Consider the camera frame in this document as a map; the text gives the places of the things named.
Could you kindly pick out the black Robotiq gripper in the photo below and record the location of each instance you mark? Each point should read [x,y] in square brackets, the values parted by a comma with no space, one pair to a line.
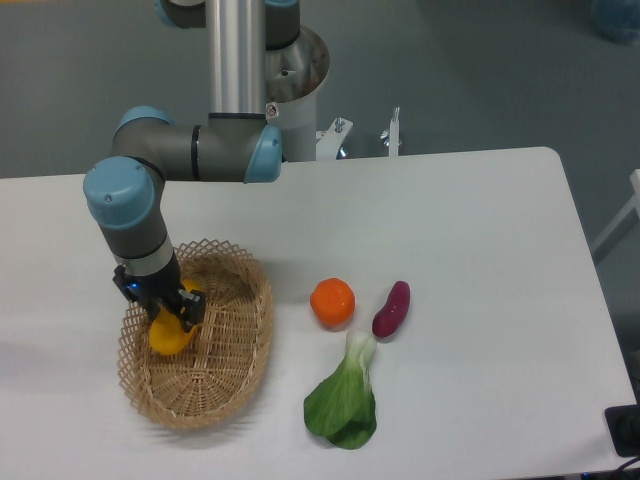
[162,288]

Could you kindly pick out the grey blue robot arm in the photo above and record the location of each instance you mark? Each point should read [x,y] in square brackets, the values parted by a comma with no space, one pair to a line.
[236,144]

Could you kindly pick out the woven wicker basket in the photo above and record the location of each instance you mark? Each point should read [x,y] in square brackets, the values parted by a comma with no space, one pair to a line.
[221,367]

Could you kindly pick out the orange tangerine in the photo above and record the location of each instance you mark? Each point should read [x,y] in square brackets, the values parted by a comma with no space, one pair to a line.
[333,303]

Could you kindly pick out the green bok choy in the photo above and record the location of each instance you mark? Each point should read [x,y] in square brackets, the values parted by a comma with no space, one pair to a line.
[342,408]

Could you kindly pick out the purple sweet potato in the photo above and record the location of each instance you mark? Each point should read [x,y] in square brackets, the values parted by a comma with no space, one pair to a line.
[393,313]

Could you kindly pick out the black device at table edge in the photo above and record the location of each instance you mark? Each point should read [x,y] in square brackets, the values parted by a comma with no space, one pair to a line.
[623,425]

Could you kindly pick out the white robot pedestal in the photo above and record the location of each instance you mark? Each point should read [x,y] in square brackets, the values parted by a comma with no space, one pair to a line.
[294,78]

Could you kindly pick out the white mounting bracket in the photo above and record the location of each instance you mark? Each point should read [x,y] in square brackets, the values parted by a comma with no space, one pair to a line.
[330,142]

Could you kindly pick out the white frame at right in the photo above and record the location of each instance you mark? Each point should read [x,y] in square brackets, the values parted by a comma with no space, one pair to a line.
[620,225]

